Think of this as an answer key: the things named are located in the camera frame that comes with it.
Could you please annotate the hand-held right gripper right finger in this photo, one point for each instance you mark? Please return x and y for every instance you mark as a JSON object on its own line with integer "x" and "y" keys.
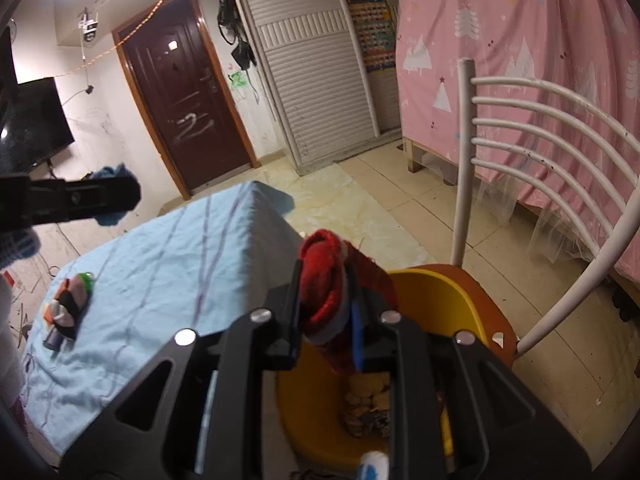
{"x": 358, "y": 335}

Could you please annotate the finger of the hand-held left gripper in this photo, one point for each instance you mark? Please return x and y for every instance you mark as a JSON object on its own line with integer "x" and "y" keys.
{"x": 85, "y": 200}

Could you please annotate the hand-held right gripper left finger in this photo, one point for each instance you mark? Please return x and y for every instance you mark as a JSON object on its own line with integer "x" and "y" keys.
{"x": 285, "y": 320}

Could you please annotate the blue knit sock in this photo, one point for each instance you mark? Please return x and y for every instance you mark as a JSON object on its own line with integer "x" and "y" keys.
{"x": 107, "y": 172}

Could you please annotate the red sock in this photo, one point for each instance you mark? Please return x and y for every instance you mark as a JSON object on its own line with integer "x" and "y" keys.
{"x": 325, "y": 280}

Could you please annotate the yellow plastic bin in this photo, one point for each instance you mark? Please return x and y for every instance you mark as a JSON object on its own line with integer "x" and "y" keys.
{"x": 430, "y": 295}

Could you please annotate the person's left hand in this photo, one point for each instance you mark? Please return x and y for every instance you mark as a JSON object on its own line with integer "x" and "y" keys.
{"x": 17, "y": 247}

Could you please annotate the white floral sock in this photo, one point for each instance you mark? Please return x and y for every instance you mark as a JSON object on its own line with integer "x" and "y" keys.
{"x": 367, "y": 420}

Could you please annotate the pink sock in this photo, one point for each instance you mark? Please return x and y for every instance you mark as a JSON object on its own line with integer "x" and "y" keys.
{"x": 77, "y": 287}

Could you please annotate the light blue printed cloth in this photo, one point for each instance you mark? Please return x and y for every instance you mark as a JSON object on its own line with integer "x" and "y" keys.
{"x": 175, "y": 250}

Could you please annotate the black and white sock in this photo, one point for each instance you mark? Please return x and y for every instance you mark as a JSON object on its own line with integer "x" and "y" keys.
{"x": 70, "y": 317}

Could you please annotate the white blue tube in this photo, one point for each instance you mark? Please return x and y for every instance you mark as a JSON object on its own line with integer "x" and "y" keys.
{"x": 375, "y": 466}

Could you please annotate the dark brown door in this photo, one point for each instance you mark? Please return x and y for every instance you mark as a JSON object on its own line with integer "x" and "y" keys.
{"x": 185, "y": 90}

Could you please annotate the white chair back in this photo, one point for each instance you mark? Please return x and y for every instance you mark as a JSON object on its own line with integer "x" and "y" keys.
{"x": 467, "y": 160}

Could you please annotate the black hanging handbag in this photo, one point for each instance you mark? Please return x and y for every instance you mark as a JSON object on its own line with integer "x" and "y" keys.
{"x": 227, "y": 10}
{"x": 243, "y": 55}

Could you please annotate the white tulle bed skirt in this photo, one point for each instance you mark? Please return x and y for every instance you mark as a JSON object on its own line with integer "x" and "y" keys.
{"x": 550, "y": 230}

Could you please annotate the white slatted wardrobe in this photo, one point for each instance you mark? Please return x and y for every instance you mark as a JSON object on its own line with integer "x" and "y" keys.
{"x": 310, "y": 85}

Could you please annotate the pink tree print sheet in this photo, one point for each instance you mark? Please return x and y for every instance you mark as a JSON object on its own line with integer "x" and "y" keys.
{"x": 525, "y": 20}

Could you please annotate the black wall television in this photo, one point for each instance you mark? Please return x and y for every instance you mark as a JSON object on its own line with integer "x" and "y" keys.
{"x": 35, "y": 125}

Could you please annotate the white security camera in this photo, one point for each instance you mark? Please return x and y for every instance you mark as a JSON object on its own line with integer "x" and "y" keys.
{"x": 89, "y": 27}

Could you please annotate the wooden bed frame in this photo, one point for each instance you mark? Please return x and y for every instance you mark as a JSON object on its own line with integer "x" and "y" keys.
{"x": 412, "y": 155}

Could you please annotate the colourful grid wall chart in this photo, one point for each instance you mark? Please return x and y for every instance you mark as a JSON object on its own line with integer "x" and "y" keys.
{"x": 372, "y": 30}

